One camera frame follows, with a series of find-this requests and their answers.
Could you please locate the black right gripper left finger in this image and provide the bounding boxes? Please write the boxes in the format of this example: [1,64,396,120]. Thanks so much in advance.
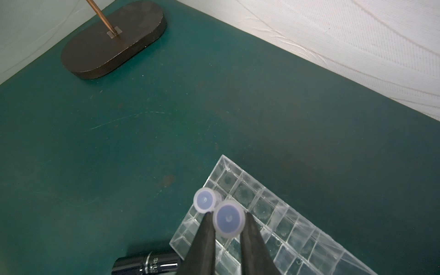
[176,212,216,275]

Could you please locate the black lipstick tube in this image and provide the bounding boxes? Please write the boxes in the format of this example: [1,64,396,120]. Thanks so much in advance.
[111,251,181,275]

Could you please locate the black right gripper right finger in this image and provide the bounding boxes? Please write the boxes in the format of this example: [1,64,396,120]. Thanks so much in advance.
[240,212,280,275]

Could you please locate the copper scroll glass stand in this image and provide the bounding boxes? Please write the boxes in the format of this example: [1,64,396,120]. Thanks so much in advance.
[61,1,167,80]

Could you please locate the lilac lipstick tube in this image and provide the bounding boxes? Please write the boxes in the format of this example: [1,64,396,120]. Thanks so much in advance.
[193,187,224,214]
[213,200,246,239]

